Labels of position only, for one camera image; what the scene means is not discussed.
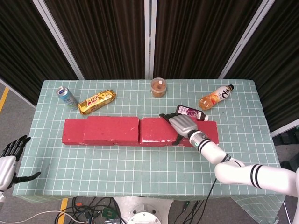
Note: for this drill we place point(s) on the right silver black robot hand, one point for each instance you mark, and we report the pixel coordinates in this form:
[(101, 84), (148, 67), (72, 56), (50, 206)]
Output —
[(183, 126)]

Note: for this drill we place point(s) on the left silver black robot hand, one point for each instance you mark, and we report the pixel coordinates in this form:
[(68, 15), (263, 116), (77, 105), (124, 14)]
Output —
[(5, 168)]

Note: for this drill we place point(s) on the red foam brick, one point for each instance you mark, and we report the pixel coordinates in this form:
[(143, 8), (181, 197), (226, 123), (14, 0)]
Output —
[(151, 145), (210, 130), (156, 130), (109, 129), (73, 130)]

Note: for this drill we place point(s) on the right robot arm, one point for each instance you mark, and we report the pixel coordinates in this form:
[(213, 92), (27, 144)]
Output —
[(210, 151)]

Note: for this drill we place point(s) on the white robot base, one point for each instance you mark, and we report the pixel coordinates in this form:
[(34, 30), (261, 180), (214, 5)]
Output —
[(144, 210)]

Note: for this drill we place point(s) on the dark grape juice bottle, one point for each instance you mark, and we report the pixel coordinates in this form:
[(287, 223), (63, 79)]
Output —
[(189, 110)]

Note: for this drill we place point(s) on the orange juice bottle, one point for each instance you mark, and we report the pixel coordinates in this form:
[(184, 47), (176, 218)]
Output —
[(215, 98)]

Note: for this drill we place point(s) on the clear jar of rubber bands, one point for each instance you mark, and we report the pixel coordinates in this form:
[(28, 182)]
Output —
[(158, 88)]

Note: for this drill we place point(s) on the green checked tablecloth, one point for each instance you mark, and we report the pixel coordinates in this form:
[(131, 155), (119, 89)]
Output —
[(116, 168)]

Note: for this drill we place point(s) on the dark ribbed partition panel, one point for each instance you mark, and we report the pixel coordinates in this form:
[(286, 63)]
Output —
[(198, 39), (280, 70), (100, 39), (18, 46)]

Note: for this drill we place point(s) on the gold biscuit packet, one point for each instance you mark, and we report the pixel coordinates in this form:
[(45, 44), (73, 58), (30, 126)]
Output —
[(97, 102)]

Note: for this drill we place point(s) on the blue RIO drink can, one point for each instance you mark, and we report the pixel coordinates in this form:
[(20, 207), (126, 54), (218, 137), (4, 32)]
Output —
[(66, 99)]

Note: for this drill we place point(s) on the green circuit board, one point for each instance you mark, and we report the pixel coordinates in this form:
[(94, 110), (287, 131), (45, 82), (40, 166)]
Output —
[(108, 213)]

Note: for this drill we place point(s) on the black equipment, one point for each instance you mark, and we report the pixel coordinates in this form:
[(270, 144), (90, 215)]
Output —
[(293, 158)]

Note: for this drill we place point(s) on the white partition post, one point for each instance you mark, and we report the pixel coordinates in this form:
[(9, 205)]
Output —
[(149, 39), (59, 39), (246, 39)]

